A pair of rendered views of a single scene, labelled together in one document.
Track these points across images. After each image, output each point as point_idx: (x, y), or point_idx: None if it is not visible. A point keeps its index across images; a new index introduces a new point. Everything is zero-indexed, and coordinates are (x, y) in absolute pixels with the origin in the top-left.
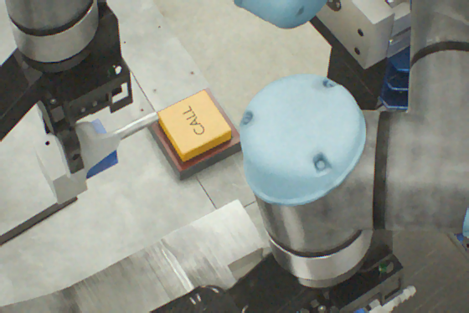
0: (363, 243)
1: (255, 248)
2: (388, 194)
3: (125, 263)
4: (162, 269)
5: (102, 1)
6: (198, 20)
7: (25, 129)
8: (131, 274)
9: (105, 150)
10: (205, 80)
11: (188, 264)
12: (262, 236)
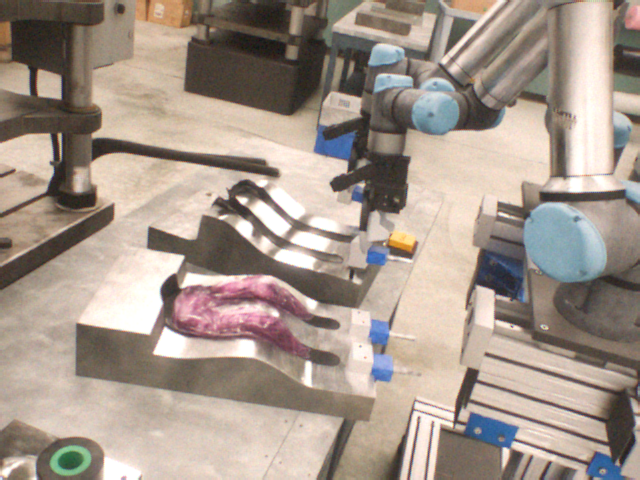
0: (390, 142)
1: (378, 243)
2: (399, 95)
3: (337, 222)
4: (346, 229)
5: None
6: None
7: (350, 215)
8: (335, 224)
9: (363, 180)
10: (421, 246)
11: (355, 232)
12: (389, 273)
